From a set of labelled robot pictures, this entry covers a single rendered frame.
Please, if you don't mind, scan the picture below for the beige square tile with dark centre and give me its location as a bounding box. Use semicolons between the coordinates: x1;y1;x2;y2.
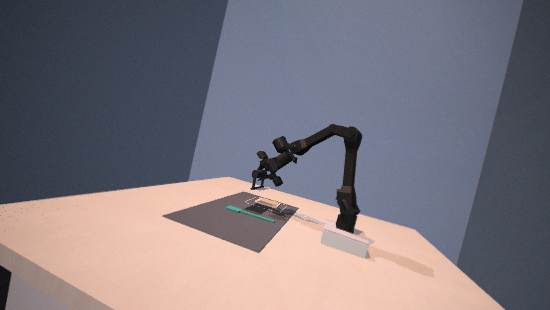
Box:
255;198;281;208

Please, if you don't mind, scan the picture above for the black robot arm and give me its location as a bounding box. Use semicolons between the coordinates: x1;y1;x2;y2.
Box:
262;124;362;234

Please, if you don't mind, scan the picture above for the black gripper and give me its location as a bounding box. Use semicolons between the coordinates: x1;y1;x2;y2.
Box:
257;151;285;187

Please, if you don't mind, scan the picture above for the green small trowel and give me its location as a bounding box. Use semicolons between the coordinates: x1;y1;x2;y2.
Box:
225;206;275;223

